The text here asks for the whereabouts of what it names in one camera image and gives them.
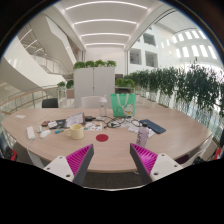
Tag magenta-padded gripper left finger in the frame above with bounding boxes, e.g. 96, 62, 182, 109
43, 143, 95, 187

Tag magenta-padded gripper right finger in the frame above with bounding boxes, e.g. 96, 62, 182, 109
129, 143, 184, 185

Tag pale yellow mug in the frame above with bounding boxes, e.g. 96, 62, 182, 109
64, 123, 85, 140

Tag dark blue keyboard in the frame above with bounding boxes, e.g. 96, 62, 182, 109
139, 118, 167, 135

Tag flat round red coaster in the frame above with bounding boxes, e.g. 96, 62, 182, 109
95, 133, 110, 143

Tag colourful sticker sheet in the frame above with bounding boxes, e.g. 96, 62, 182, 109
83, 121, 104, 132

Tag black tablet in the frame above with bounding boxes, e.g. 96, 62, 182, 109
55, 118, 68, 130

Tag clear plastic bag with papers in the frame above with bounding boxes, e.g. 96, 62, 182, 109
64, 112, 85, 128

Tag white computer mouse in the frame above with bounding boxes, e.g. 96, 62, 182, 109
39, 129, 52, 139

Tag small white box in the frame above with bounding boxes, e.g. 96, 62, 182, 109
47, 120, 59, 129

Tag white power strip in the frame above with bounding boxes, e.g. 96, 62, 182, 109
26, 125, 36, 141

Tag green tote bag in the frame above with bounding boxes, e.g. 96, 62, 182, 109
110, 93, 137, 118

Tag clear plastic bottle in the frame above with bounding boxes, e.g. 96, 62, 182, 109
99, 94, 109, 118

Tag black office chair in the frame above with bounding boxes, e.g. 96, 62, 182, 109
41, 97, 60, 109

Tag potted green plants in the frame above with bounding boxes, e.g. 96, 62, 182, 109
57, 79, 75, 99

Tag white cabinet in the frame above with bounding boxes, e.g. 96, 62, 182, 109
73, 66, 116, 108

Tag row of green trees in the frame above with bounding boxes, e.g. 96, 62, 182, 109
115, 61, 224, 118

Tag green plants on cabinet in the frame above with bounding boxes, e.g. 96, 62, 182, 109
72, 59, 118, 70

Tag ceiling light strips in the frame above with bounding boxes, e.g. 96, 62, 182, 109
64, 0, 149, 48

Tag black cable tangle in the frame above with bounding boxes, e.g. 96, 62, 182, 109
103, 115, 143, 129

